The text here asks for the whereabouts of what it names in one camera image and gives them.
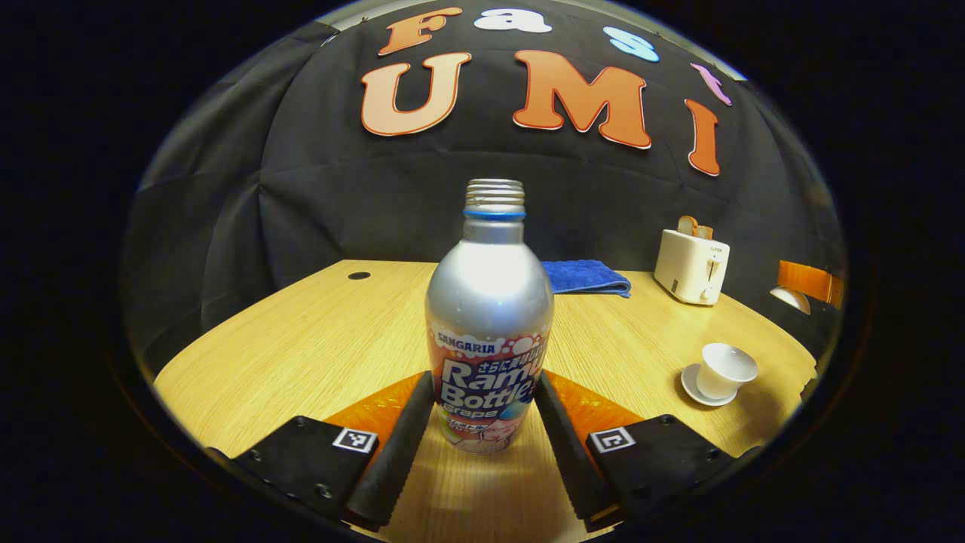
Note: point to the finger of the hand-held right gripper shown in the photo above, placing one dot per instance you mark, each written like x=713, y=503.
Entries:
x=810, y=280

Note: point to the white teacup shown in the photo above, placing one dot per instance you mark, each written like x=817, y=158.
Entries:
x=720, y=373

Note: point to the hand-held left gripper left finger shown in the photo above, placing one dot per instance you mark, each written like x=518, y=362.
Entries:
x=392, y=452

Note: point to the toasted bread slice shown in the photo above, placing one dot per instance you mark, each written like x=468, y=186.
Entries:
x=687, y=225
x=705, y=231

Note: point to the white saucer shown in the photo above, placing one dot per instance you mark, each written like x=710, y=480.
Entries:
x=690, y=385

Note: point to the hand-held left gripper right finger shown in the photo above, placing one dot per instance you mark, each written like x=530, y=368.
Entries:
x=569, y=452

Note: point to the white toaster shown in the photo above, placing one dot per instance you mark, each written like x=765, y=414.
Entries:
x=690, y=268

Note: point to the blue towel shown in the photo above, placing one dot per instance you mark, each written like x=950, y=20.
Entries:
x=584, y=277

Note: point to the silver water bottle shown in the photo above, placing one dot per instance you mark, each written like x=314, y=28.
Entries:
x=488, y=302

